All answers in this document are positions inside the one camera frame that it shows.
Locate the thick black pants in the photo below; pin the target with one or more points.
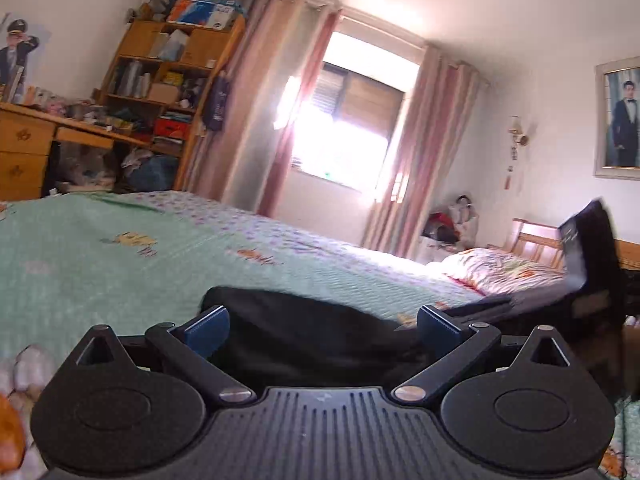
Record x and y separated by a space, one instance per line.
300 330

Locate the blue bag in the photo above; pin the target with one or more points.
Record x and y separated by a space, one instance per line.
152 172

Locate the green bee-print bedspread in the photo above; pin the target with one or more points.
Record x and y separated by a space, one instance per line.
150 280

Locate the pink striped curtain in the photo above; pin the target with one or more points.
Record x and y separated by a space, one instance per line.
430 135
250 110

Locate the wooden headboard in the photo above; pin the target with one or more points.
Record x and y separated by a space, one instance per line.
537 245

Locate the wall lamp with hanging tassel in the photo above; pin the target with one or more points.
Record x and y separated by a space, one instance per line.
517 135

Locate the window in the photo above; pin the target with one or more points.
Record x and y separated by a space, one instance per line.
350 125

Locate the brown cardboard box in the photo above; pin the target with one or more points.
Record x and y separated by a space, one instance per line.
163 93

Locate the row of books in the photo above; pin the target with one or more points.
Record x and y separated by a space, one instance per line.
130 80

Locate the pile of bags by window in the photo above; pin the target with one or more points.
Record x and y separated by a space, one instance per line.
467 222

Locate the framed portrait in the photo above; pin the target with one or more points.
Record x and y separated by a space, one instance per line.
622 120

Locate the wall poster of uniformed child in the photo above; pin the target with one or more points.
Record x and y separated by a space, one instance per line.
12 60

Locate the clear plastic storage box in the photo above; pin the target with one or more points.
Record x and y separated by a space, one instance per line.
85 167

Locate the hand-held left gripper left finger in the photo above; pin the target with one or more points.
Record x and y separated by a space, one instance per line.
207 328

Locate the blue and white box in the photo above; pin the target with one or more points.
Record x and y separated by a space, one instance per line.
202 12

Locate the floral pillow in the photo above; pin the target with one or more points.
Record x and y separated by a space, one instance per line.
500 270

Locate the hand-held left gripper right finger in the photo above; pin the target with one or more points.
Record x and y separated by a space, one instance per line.
440 327

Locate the red box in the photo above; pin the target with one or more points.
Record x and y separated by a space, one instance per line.
172 129

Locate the wooden bookshelf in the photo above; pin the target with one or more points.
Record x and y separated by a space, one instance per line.
137 40

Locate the navy tote bag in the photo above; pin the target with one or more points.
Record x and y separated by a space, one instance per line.
217 105

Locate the wooden desk with drawers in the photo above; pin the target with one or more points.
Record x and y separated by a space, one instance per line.
25 132

